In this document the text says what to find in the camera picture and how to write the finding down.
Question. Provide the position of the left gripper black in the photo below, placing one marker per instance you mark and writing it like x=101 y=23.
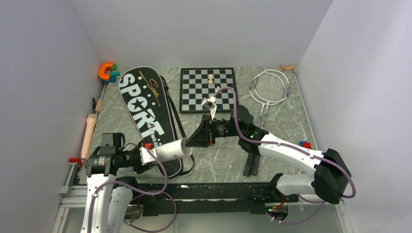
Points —
x=140 y=168

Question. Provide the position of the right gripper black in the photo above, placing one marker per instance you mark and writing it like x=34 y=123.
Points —
x=202 y=137

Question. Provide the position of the white shuttlecock tube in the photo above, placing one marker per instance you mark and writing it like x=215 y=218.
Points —
x=173 y=150

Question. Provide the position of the black racket bag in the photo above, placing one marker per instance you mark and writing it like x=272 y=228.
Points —
x=146 y=97

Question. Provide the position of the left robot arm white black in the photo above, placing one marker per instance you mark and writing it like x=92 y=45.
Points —
x=108 y=196

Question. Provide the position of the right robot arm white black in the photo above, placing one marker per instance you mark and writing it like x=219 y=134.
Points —
x=325 y=173

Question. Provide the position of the black white chessboard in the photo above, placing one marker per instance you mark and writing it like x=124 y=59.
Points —
x=194 y=86

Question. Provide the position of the red clamp knob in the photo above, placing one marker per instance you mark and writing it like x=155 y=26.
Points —
x=77 y=161

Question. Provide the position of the beige toy microphone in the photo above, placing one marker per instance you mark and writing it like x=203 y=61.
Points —
x=90 y=126

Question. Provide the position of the white chess piece back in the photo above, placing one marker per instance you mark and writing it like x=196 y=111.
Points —
x=210 y=79

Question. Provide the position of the teal blue toy blocks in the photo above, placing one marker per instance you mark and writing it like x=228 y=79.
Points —
x=113 y=73

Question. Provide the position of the orange C-shaped toy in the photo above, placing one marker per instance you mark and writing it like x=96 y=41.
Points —
x=105 y=70

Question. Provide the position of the colourful toy brick train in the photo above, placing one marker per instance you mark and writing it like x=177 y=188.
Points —
x=305 y=144

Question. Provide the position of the wooden arch block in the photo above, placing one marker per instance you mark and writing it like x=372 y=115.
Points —
x=288 y=67

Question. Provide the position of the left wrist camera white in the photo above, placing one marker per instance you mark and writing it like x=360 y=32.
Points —
x=147 y=154

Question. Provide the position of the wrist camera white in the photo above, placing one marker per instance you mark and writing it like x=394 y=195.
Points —
x=210 y=104
x=147 y=154

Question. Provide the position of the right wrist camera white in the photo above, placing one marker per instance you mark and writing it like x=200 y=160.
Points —
x=210 y=104

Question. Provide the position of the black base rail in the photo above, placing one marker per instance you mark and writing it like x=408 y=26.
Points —
x=203 y=198

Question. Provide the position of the small beige handled tool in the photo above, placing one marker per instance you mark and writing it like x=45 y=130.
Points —
x=96 y=105

